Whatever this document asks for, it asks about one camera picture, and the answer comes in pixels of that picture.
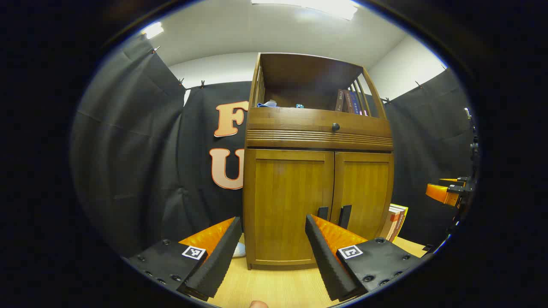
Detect wooden cabinet drawer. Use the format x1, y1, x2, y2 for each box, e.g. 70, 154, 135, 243
246, 107, 393, 151

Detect large ceiling light panel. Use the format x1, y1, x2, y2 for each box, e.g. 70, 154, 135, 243
250, 0, 358, 21

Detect wooden double-door shoe cabinet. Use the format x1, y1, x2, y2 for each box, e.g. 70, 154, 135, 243
242, 52, 395, 271

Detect wooden cabinet door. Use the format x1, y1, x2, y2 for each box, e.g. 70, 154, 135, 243
330, 152, 393, 241
255, 150, 335, 266

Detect black right door handle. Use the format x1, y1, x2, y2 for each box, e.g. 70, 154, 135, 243
338, 204, 352, 229

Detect orange and white books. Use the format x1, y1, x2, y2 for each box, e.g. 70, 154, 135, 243
380, 204, 409, 243

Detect small ceiling light panel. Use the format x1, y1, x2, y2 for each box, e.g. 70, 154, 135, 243
143, 22, 164, 39

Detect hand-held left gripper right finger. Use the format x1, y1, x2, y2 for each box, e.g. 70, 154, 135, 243
305, 214, 429, 302

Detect black backdrop cloth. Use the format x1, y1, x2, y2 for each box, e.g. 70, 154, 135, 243
71, 34, 478, 257

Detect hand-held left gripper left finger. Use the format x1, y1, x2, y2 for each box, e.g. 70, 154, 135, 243
122, 216, 243, 302

